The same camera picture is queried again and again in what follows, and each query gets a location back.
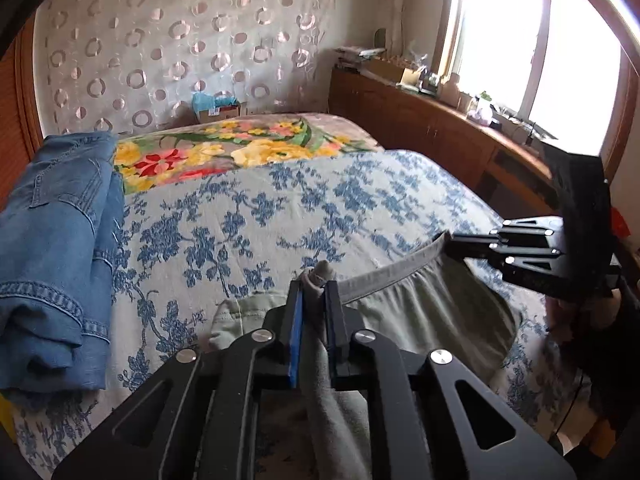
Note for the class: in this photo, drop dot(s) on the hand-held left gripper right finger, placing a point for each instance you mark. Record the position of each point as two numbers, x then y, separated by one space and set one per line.
334 320

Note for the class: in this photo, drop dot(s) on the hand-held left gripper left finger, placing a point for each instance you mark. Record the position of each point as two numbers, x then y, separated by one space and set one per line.
296 330

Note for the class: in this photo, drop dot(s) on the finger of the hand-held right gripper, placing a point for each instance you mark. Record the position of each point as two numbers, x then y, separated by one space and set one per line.
535 267
530 237

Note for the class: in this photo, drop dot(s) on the grey-green pants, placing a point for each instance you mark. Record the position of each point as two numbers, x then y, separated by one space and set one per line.
425 310

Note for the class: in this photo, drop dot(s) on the person's right hand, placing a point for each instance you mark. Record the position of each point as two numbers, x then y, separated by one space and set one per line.
562 320

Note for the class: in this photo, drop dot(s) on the blue floral blanket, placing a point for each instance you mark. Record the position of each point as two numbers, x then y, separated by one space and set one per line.
300 200

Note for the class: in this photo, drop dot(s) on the assorted small bottles and jars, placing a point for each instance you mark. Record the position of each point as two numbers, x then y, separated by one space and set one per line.
475 105

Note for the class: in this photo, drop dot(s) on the wooden cabinet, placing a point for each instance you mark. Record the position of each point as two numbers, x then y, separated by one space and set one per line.
425 130

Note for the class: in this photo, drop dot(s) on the pink yellow floral bedsheet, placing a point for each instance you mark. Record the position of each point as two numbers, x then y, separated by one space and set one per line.
225 155

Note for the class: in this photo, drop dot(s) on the window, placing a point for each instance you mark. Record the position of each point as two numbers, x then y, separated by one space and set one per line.
500 35

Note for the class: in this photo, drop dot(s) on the open cardboard box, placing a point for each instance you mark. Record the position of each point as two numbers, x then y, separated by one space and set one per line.
395 72

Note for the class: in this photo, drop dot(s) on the small cardboard box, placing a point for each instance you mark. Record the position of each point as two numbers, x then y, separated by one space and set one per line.
225 115

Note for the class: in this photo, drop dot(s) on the teal cloth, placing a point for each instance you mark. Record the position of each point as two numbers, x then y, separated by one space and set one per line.
210 100

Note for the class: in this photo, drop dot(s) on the pile of papers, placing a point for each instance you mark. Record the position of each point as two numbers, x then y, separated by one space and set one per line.
357 56

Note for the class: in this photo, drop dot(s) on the folded blue jeans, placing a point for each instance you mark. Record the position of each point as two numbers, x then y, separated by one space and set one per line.
55 240

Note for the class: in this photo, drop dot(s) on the beige window drape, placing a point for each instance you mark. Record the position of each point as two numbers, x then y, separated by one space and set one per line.
405 0

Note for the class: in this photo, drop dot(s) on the circle-patterned curtain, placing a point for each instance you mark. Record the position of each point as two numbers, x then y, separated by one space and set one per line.
150 20

